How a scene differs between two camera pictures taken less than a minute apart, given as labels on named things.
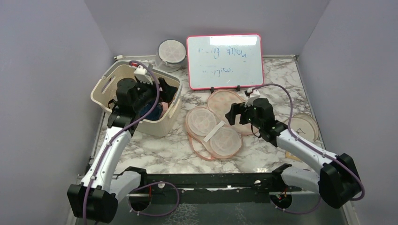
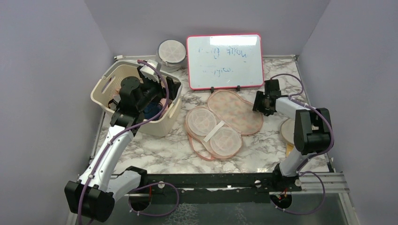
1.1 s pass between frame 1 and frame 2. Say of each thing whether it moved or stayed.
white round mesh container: stayed
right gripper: moved
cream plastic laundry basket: stayed
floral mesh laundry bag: stayed
